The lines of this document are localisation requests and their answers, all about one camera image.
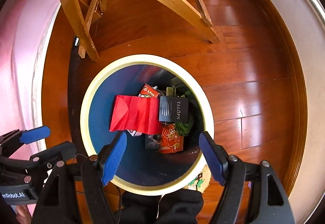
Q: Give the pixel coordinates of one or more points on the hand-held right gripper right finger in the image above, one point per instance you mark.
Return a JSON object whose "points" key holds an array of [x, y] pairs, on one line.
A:
{"points": [[212, 158]]}

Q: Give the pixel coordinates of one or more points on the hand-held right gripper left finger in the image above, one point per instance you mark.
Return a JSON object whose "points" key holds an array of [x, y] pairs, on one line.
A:
{"points": [[114, 158]]}

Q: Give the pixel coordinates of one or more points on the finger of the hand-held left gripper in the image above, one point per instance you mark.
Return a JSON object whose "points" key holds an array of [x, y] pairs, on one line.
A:
{"points": [[59, 150], [35, 134]]}

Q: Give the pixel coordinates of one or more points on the green paper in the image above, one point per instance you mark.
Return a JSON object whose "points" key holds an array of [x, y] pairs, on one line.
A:
{"points": [[184, 127]]}

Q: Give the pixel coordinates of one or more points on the gold red foil bag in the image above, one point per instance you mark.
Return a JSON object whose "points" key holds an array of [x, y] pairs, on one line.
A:
{"points": [[172, 140]]}

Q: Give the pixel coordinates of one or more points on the blue bin with white rim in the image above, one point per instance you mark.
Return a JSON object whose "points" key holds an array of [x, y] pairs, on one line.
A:
{"points": [[101, 112]]}

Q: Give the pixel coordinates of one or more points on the red paper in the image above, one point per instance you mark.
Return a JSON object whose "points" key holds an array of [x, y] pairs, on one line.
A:
{"points": [[134, 112]]}

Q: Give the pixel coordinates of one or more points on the black printed card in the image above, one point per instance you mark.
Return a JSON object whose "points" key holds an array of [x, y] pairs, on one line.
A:
{"points": [[174, 109]]}

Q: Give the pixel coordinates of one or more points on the pink white carton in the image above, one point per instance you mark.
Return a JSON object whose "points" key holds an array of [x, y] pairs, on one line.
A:
{"points": [[147, 91]]}

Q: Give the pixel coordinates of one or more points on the person's left hand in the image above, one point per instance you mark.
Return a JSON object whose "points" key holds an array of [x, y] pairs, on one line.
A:
{"points": [[24, 215]]}

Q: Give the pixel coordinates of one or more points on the woven patterned mat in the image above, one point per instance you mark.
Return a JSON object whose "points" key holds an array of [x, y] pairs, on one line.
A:
{"points": [[203, 178]]}

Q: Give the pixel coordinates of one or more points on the person's black clothing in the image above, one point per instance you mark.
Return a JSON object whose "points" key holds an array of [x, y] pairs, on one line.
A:
{"points": [[162, 208]]}

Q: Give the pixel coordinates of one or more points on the pink tablecloth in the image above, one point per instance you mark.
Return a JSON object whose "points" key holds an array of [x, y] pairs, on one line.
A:
{"points": [[20, 61]]}

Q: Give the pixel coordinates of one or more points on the wooden chair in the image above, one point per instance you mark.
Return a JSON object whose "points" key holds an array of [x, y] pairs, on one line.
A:
{"points": [[68, 11]]}

